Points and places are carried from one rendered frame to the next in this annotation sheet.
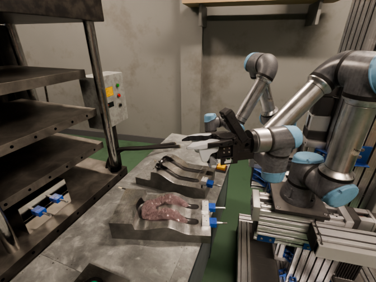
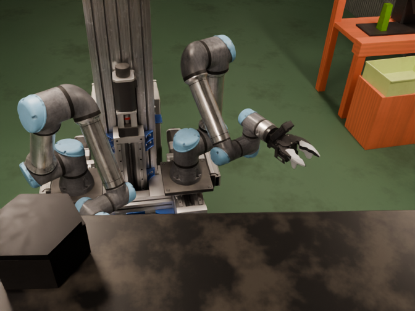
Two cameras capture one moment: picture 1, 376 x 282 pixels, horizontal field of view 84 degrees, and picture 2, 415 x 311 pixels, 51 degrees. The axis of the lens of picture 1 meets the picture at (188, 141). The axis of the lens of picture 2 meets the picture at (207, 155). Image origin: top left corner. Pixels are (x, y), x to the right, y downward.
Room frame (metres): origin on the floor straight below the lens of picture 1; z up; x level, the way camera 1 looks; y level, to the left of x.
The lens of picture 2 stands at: (1.36, 0.91, 2.37)
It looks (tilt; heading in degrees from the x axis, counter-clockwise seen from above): 38 degrees down; 244
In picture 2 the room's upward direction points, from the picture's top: 3 degrees clockwise
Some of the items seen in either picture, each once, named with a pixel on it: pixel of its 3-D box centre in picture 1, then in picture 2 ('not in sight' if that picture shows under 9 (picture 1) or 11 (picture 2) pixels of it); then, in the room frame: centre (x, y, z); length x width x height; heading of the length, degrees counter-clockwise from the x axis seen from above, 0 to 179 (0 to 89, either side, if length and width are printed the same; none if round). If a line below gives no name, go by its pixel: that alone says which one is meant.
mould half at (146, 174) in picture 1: (175, 173); not in sight; (1.22, 0.08, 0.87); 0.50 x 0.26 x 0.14; 69
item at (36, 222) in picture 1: (18, 194); not in sight; (0.99, 1.02, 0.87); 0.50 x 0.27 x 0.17; 69
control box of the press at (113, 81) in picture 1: (116, 156); not in sight; (1.67, 0.66, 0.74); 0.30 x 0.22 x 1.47; 159
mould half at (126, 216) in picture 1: (164, 213); not in sight; (0.86, 0.13, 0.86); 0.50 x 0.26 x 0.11; 87
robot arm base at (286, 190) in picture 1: (299, 188); (186, 166); (0.78, -0.52, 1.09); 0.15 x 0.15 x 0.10
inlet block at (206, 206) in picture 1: (213, 207); not in sight; (0.90, -0.14, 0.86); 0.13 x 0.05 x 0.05; 87
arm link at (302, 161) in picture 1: (306, 168); (187, 145); (0.78, -0.52, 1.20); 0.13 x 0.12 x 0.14; 13
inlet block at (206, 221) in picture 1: (214, 222); not in sight; (0.79, -0.14, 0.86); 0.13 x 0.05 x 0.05; 87
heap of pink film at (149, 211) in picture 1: (164, 206); not in sight; (0.86, 0.13, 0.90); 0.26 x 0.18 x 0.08; 87
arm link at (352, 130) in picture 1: (348, 137); (212, 97); (0.65, -0.55, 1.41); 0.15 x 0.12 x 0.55; 13
